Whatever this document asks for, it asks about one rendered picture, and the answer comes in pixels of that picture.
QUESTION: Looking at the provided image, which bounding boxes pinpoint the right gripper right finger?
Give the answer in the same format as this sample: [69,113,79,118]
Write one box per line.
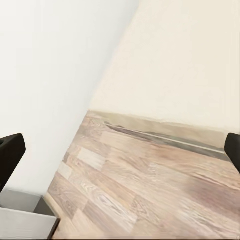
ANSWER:
[224,132,240,173]

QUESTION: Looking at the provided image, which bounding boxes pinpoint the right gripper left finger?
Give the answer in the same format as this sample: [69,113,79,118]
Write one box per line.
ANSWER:
[0,133,26,193]

